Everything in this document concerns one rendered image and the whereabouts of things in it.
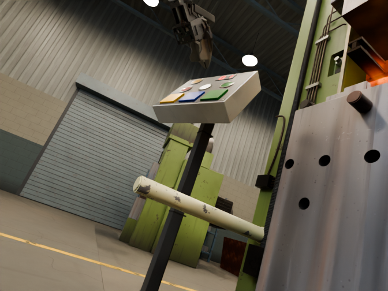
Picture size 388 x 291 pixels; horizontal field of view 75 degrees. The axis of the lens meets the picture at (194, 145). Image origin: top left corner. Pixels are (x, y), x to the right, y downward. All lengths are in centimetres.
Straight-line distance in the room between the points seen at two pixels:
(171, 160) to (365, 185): 507
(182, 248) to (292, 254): 485
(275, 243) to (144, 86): 894
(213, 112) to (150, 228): 457
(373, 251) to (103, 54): 948
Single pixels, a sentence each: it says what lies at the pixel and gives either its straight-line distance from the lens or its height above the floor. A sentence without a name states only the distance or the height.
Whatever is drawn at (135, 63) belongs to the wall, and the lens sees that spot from 968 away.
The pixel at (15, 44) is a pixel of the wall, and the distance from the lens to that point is 986.
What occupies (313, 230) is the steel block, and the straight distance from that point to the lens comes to 52.
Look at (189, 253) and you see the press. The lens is 539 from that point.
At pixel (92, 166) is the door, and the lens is 837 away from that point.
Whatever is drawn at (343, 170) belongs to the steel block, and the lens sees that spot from 53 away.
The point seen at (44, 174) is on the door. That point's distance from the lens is 843.
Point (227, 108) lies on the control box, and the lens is 82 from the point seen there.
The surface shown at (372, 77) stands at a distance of 68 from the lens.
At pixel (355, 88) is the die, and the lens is 71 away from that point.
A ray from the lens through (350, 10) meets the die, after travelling 93.
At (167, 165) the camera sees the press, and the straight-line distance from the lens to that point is 541.
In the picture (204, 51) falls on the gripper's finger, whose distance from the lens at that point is 83.
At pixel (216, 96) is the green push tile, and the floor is 98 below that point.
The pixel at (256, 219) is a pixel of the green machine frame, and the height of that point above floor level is 67.
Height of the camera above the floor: 55
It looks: 19 degrees up
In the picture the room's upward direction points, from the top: 20 degrees clockwise
